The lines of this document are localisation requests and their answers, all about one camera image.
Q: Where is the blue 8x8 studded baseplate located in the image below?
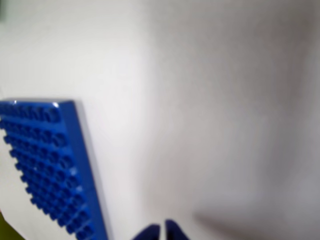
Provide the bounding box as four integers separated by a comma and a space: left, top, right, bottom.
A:
0, 99, 111, 240

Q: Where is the white foam board sheet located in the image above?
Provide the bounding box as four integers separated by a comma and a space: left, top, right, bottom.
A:
0, 0, 320, 240

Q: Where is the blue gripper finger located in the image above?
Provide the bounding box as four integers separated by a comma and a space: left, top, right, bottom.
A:
131, 223, 161, 240
164, 219, 195, 240

